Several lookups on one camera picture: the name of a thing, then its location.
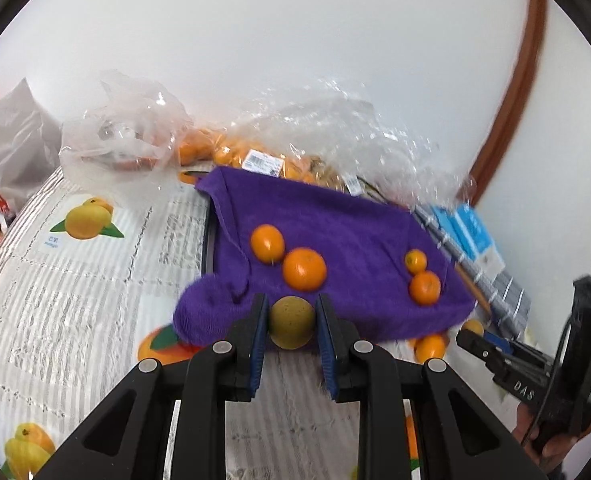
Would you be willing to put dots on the brown wooden door frame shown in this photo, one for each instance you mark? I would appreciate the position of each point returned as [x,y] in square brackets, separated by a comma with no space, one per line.
[513,105]

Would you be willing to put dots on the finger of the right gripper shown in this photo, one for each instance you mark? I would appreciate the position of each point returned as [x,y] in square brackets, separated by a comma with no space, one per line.
[494,352]
[575,370]

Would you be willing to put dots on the white plastic bag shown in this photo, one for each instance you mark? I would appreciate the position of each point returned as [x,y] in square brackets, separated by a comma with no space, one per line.
[30,143]

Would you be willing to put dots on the blue tissue box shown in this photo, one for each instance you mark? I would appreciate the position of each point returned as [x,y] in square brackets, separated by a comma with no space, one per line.
[477,242]

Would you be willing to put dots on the small orange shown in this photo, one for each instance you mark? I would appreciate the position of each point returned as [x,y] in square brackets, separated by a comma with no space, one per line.
[430,347]
[415,261]

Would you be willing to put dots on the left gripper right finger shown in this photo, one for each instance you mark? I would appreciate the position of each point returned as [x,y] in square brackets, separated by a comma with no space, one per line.
[457,435]

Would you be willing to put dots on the green round fruit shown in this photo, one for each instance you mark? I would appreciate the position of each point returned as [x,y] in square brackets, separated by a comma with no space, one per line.
[474,326]
[291,323]

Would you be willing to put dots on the person's right hand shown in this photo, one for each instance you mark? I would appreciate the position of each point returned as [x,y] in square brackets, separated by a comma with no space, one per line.
[553,453]

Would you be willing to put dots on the clear plastic bag of oranges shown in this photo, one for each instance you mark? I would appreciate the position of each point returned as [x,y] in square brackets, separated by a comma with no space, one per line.
[329,134]

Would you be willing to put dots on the large tangerine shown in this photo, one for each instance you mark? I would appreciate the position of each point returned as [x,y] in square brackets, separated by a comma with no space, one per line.
[425,288]

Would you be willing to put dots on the grey checked folded cloth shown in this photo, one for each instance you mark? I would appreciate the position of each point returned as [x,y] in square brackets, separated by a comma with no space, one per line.
[509,304]

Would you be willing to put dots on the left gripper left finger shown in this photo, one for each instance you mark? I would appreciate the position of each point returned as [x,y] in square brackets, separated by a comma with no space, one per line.
[168,421]

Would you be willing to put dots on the purple towel on tray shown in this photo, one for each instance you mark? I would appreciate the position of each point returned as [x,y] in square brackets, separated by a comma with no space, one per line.
[363,244]

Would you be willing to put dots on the clear plastic bag left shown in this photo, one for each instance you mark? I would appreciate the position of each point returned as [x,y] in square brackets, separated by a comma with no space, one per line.
[132,138]

